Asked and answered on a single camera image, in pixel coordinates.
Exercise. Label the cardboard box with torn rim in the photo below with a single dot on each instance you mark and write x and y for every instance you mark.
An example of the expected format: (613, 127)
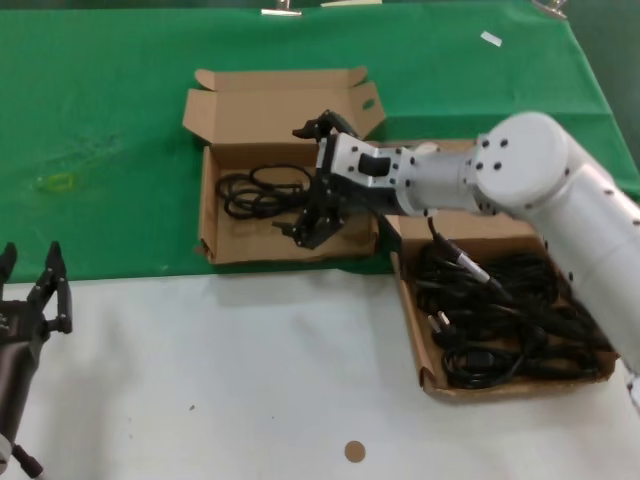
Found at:
(250, 240)

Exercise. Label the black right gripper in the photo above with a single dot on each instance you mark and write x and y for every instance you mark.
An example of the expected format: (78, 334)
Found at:
(360, 200)

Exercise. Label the yellow rubber band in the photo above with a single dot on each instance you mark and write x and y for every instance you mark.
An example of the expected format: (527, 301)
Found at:
(51, 184)

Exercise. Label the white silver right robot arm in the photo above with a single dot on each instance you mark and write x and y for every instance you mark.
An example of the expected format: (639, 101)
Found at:
(540, 165)

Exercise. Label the white tape strip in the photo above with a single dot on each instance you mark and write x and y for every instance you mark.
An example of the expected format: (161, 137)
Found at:
(490, 39)

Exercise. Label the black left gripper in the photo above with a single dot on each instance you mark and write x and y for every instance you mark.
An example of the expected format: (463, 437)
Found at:
(17, 325)

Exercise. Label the cardboard box with round hole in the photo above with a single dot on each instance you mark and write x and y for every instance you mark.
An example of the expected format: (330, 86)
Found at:
(415, 350)

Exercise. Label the green table cloth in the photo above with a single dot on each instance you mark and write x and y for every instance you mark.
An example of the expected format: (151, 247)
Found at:
(100, 100)

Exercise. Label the round brown cardboard disc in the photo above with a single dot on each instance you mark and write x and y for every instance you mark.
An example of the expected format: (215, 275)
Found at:
(354, 451)

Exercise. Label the pale paper sheet edge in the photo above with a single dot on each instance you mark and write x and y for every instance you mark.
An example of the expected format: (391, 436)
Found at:
(350, 3)

